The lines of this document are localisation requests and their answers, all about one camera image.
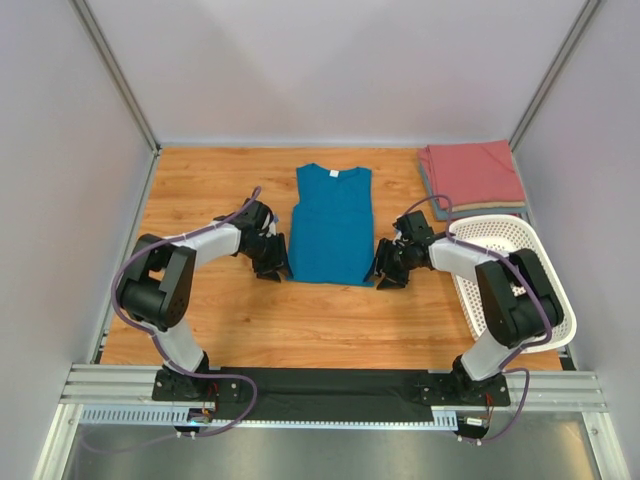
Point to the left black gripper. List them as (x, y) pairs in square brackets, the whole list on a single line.
[(272, 255)]

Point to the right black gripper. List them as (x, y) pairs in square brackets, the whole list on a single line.
[(391, 260)]

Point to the blue t shirt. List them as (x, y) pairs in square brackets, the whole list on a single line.
[(332, 226)]

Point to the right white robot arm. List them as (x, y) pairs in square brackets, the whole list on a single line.
[(510, 293)]

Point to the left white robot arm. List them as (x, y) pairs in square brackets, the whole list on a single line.
[(153, 289)]

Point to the folded red t shirt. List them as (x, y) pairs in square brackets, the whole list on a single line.
[(472, 172)]

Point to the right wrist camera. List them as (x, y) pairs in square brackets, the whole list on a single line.
[(398, 238)]

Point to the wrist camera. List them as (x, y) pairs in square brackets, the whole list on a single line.
[(270, 225), (398, 238)]

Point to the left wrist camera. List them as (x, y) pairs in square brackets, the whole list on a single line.
[(270, 225)]

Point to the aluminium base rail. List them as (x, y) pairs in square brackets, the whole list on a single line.
[(538, 390)]

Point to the left aluminium frame post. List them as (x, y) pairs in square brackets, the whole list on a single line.
[(96, 34)]

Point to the aluminium frame post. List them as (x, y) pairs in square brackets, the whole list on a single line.
[(579, 27), (96, 34)]

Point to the right aluminium frame post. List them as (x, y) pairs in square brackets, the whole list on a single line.
[(579, 27)]

